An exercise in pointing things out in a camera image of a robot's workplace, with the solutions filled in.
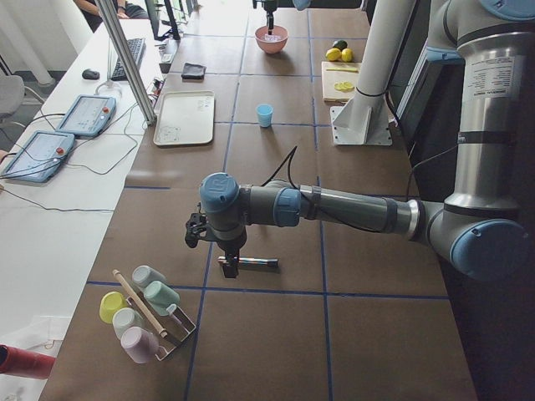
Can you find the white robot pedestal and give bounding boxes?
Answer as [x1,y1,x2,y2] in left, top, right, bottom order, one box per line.
[330,0,417,146]

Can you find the lemon slices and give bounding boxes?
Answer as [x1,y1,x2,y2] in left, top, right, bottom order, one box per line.
[334,81,354,92]

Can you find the yellow cup on rack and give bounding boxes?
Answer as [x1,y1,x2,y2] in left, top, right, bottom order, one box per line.
[99,292,127,324]

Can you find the pink bowl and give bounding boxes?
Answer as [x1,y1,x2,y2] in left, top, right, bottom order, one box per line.
[255,25,288,54]

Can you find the green cup on rack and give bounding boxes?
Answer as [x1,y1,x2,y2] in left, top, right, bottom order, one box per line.
[143,281,181,316]

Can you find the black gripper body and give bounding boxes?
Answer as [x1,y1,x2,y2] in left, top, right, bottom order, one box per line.
[212,228,247,256]
[252,0,278,13]

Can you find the pink cup on rack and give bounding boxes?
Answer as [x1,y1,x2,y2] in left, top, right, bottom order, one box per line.
[120,327,159,363]

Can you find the green avocado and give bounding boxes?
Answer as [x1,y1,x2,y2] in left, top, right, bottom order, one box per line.
[332,39,348,51]

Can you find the blue plastic cup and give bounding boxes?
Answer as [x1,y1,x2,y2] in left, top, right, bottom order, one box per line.
[256,104,273,128]

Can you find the yellow knife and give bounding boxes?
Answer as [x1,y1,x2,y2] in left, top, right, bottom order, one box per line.
[325,67,359,74]

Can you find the pile of clear ice cubes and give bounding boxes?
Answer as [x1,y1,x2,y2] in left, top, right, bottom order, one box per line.
[261,33,283,43]

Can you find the yellow lemon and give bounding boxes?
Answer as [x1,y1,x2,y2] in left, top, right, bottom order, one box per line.
[325,48,342,62]
[340,48,354,63]

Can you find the black computer mouse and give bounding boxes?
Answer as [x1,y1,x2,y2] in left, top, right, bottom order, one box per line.
[82,69,100,80]

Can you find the far blue teach pendant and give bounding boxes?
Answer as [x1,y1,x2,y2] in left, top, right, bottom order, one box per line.
[56,94,116,138]

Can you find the near blue teach pendant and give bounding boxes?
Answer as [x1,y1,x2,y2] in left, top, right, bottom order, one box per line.
[1,130,76,184]

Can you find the black keyboard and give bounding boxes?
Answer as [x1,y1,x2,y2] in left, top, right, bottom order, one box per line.
[110,38,147,82]

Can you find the red bottle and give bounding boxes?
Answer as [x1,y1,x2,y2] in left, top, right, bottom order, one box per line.
[1,344,56,379]

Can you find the cream bear tray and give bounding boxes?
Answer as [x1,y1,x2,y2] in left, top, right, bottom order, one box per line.
[153,90,215,147]

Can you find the wooden cutting board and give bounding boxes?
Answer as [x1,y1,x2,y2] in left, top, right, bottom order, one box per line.
[321,61,361,102]

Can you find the white cup on rack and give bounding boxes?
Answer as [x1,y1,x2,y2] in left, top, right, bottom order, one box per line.
[112,307,145,340]

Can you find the blue teach pendant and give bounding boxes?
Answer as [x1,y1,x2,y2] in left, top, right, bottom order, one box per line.
[1,130,76,184]
[56,94,116,138]

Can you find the grey cup on rack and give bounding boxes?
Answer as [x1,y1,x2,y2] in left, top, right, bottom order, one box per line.
[131,265,167,290]

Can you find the metal muddler stick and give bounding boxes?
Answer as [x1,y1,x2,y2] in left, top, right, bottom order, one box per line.
[237,257,278,269]

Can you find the aluminium frame post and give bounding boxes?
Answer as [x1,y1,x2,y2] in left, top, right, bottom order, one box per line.
[95,0,156,126]

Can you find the folded grey cloth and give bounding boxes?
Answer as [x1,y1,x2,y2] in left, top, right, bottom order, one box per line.
[181,63,206,81]

